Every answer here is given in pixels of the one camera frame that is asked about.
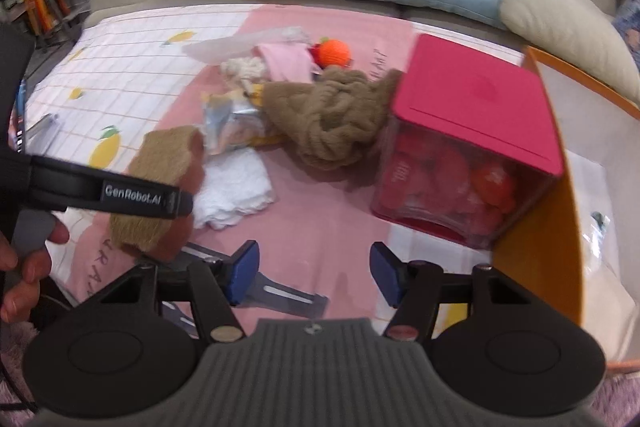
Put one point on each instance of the clear plastic wrapped packet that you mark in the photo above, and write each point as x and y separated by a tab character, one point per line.
227	122

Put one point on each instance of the grey white appliance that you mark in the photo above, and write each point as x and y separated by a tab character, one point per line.
44	127

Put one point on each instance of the brown fuzzy cloth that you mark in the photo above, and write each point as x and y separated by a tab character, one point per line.
162	157

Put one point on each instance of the red and yellow bag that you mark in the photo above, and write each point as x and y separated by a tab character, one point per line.
45	2

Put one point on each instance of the white cloth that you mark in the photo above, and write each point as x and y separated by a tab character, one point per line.
230	192

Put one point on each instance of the person's left hand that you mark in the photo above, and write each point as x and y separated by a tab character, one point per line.
20	299

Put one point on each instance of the orange crochet fruit toy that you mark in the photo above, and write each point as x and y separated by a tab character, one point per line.
335	53

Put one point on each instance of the pink fuzzy rug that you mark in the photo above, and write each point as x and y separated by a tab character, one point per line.
14	357

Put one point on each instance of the beige pillow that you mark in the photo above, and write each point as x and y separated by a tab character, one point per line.
550	17

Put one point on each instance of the pile of red packets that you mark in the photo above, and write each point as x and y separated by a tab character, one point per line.
450	177

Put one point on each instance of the orange storage box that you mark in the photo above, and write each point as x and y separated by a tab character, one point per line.
540	247

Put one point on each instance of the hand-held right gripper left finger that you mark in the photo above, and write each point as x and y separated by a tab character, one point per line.
245	271

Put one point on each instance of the pink white crochet hat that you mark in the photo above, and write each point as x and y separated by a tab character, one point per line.
290	62

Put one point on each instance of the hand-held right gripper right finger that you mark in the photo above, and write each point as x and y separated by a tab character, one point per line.
383	273

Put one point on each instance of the clear box with red lid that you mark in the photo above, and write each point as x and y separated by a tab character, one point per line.
465	97

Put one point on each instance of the brown knitted scarf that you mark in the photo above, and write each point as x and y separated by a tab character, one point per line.
330	117

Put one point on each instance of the clear plastic bag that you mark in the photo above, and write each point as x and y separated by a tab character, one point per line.
225	49

